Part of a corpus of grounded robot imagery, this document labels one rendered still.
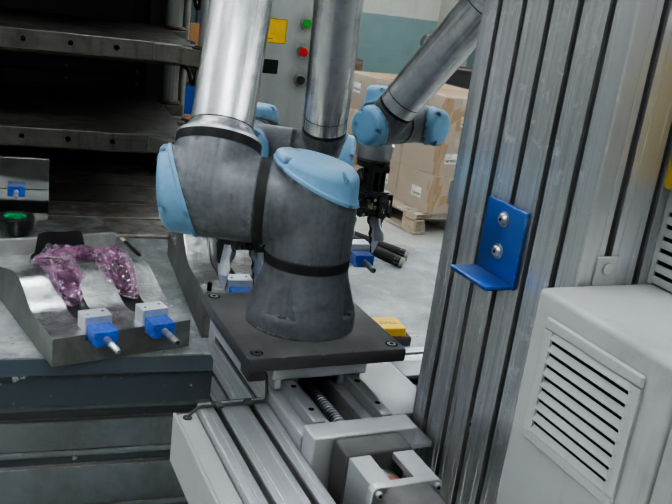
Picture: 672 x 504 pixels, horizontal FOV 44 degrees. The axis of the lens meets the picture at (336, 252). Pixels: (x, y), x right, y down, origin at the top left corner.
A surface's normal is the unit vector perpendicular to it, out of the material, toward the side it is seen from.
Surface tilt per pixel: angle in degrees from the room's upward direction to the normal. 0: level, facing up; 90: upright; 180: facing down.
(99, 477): 90
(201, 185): 68
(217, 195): 76
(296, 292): 72
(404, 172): 99
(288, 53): 90
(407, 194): 91
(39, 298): 28
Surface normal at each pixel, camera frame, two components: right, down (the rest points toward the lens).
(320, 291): 0.43, 0.03
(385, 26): 0.46, 0.33
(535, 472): -0.91, 0.01
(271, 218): -0.05, 0.40
